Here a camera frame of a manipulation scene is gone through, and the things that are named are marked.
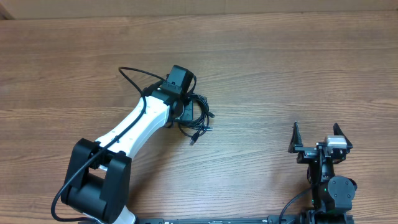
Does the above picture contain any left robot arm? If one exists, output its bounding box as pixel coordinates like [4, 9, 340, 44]
[50, 65, 197, 224]

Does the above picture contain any black usb cable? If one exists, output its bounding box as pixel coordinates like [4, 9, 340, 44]
[166, 93, 216, 146]

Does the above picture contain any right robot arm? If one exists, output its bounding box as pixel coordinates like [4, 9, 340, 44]
[279, 122, 358, 223]

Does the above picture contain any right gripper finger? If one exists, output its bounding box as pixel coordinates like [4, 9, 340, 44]
[333, 123, 353, 152]
[288, 121, 303, 153]

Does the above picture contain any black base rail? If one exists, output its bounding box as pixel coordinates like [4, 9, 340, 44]
[133, 214, 355, 224]

